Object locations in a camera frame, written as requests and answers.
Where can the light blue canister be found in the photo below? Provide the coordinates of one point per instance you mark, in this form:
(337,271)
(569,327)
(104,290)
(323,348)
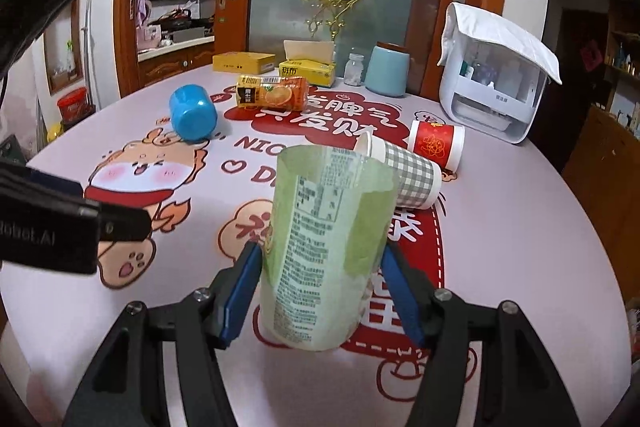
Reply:
(386,69)

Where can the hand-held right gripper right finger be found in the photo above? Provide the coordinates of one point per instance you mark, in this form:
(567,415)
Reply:
(402,302)

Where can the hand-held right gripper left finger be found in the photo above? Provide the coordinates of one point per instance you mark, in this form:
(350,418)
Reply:
(239,302)

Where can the wooden side cabinet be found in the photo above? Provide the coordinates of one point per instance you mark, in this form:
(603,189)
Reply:
(600,167)

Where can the white storage organizer box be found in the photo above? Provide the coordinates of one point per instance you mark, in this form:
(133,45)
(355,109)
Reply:
(480,107)

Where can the small glass jar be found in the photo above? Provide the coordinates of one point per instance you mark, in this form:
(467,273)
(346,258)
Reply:
(354,71)

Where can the red paper cup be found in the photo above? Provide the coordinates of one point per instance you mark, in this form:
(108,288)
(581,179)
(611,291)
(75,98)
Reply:
(435,144)

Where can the white cloth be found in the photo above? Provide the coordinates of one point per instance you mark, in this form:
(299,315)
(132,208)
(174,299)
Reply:
(495,32)

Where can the wooden kitchen base cabinets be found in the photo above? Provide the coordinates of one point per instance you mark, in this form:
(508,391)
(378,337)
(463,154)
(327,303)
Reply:
(170,64)

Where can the dark wooden shelf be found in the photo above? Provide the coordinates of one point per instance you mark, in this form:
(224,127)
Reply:
(622,57)

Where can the pink hanging cloth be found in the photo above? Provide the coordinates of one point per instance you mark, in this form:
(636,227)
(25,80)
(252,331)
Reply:
(140,7)

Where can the red bucket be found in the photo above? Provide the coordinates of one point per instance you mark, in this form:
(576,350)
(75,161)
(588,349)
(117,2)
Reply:
(72,104)

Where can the yellow tissue box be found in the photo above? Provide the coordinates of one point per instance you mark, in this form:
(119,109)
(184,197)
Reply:
(307,71)

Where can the yellow flat box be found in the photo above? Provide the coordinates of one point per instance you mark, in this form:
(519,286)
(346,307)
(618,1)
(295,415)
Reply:
(242,62)

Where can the green paper cup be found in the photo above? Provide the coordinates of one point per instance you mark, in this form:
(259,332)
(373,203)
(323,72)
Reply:
(320,247)

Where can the orange juice carton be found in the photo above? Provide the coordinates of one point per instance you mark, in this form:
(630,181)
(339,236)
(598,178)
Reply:
(272,93)

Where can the blue plastic cup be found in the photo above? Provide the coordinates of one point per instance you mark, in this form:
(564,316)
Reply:
(192,114)

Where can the grey checkered paper cup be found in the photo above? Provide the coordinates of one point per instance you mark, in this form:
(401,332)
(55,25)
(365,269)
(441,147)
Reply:
(415,177)

